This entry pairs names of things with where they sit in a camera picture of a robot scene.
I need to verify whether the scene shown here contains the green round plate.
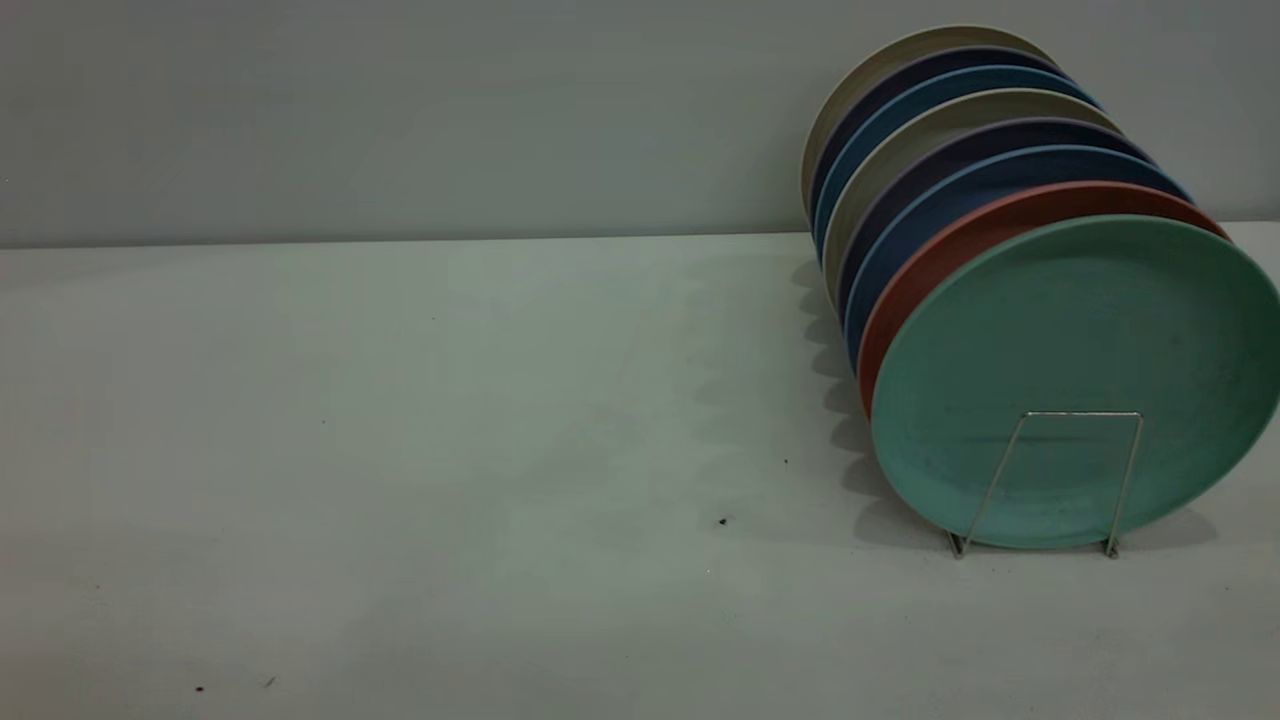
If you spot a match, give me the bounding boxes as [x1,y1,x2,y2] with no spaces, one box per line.
[870,215,1280,551]

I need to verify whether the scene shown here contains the pink round plate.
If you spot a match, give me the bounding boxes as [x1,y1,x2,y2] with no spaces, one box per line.
[857,181,1231,421]

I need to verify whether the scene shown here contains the navy plate with light-blue rim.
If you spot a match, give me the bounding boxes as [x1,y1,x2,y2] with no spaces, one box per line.
[845,145,1194,376]

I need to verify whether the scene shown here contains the beige round plate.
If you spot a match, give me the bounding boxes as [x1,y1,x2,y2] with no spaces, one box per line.
[823,88,1123,306]
[800,25,1057,216]

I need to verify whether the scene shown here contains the dark purple plate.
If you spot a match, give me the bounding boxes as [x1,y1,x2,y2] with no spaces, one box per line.
[806,45,1063,226]
[838,117,1156,321]

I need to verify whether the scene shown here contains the teal blue plate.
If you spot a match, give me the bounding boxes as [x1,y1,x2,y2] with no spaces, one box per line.
[813,65,1101,261]

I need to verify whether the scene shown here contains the metal wire plate rack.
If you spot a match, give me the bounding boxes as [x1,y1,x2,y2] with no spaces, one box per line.
[945,410,1146,559]

